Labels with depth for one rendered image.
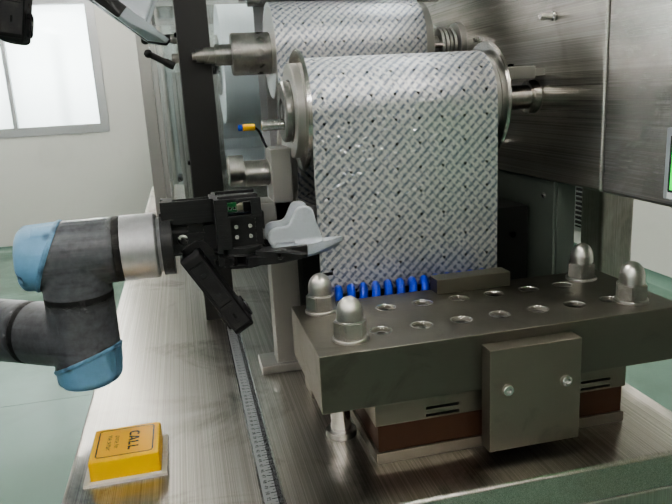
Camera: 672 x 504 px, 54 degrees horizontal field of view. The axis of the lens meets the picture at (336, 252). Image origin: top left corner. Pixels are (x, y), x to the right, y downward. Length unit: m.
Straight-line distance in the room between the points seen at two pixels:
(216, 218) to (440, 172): 0.28
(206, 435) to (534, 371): 0.37
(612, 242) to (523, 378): 0.49
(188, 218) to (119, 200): 5.66
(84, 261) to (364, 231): 0.32
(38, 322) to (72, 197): 5.66
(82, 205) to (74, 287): 5.70
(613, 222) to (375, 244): 0.45
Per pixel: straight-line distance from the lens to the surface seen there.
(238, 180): 0.86
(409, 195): 0.82
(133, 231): 0.76
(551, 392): 0.71
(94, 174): 6.41
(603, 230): 1.13
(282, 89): 0.82
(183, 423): 0.83
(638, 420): 0.83
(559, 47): 0.90
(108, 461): 0.73
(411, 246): 0.84
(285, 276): 0.89
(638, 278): 0.78
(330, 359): 0.63
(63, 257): 0.76
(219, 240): 0.75
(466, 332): 0.68
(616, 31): 0.81
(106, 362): 0.80
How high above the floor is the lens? 1.27
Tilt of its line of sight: 14 degrees down
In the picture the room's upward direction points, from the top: 3 degrees counter-clockwise
